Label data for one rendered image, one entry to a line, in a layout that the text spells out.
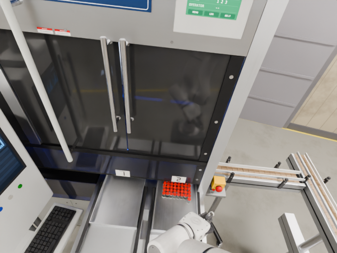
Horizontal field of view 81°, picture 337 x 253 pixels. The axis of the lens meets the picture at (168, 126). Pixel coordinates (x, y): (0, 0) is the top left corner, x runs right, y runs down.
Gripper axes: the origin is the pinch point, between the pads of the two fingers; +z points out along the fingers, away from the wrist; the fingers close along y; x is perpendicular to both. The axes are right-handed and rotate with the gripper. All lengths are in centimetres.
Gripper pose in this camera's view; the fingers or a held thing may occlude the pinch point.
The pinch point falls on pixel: (206, 218)
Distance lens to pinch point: 95.3
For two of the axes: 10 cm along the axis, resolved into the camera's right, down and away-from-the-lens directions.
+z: 6.5, -0.2, 7.6
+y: -7.3, -2.8, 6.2
